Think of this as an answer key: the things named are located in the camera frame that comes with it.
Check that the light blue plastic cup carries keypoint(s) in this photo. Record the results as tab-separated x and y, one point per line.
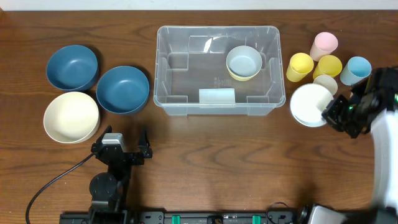
357	69

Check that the small white bowl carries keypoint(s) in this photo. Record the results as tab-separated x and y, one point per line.
307	104

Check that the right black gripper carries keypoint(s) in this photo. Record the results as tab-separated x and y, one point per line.
332	116

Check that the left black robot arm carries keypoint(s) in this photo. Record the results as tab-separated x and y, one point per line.
109	189

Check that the cream plastic cup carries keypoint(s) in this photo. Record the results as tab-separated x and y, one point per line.
328	82

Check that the small grey bowl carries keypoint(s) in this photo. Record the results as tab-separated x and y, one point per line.
244	61

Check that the clear plastic storage bin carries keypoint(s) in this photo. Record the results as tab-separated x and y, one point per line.
192	77

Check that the dark blue bowl far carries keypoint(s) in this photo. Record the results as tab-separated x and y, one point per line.
73	68

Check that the light yellow plastic cup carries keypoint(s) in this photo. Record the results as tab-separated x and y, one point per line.
300	65

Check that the golden yellow plastic cup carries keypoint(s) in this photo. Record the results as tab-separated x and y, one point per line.
328	65

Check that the dark blue bowl near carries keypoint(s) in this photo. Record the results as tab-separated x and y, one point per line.
123	90

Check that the large cream bowl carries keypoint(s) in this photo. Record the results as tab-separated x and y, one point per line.
71	118

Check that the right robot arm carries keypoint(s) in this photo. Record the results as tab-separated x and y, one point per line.
377	112

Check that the pink plastic cup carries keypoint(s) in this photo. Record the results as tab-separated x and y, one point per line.
324	44

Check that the dark blue bowl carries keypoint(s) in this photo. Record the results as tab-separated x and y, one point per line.
73	68
123	90

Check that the small yellow bowl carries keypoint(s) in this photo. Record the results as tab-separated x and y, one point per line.
240	78

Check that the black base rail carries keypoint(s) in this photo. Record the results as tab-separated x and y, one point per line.
273	216

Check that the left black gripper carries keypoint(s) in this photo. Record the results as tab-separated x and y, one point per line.
143	150

